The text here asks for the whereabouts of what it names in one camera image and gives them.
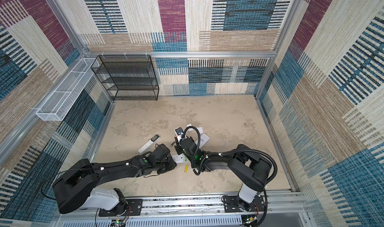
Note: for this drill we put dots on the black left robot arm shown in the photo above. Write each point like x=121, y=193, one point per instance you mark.
x=78, y=187

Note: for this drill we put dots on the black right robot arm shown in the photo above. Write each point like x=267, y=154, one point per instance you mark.
x=253, y=167

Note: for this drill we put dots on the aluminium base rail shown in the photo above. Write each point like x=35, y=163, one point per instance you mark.
x=277, y=209

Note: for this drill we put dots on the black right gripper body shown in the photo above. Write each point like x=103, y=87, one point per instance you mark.
x=179, y=149

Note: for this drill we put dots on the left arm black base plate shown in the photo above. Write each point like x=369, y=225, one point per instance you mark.
x=130, y=207

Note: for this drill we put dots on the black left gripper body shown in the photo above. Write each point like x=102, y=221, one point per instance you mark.
x=167, y=166

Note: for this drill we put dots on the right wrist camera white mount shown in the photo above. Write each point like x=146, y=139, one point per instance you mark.
x=179, y=135

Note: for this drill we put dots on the white remote control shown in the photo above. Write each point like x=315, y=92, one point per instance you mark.
x=203, y=140
x=179, y=158

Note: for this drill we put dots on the black wire mesh shelf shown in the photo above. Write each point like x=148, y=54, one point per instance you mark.
x=127, y=77

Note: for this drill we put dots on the white wire mesh basket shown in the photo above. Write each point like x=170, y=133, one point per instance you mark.
x=62, y=99

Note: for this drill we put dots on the slim white remote black screen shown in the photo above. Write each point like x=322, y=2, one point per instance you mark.
x=146, y=147

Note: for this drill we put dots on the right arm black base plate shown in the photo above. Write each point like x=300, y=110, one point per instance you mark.
x=244, y=203

